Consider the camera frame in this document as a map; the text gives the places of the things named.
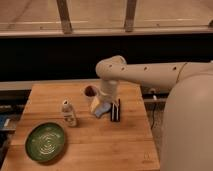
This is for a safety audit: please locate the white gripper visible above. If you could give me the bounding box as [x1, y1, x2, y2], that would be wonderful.
[99, 80, 121, 122]

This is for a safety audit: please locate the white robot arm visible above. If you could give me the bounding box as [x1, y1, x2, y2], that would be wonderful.
[96, 56, 213, 171]

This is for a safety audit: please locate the white plastic bottle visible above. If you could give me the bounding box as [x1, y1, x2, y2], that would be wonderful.
[61, 100, 77, 127]

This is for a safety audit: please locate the dark red cup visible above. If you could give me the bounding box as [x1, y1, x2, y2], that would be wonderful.
[84, 86, 98, 99]

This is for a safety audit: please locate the green ceramic plate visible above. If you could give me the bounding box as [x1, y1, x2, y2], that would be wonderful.
[25, 122, 66, 163]

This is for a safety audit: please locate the black cable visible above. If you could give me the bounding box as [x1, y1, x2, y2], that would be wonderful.
[145, 94, 160, 130]

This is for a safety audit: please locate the right metal window post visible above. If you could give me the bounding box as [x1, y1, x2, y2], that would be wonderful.
[124, 0, 137, 32]

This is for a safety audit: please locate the metal window post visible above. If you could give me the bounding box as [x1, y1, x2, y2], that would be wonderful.
[124, 0, 137, 32]
[56, 0, 72, 34]

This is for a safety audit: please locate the left metal window post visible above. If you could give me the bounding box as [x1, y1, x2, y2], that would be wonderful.
[56, 0, 72, 34]

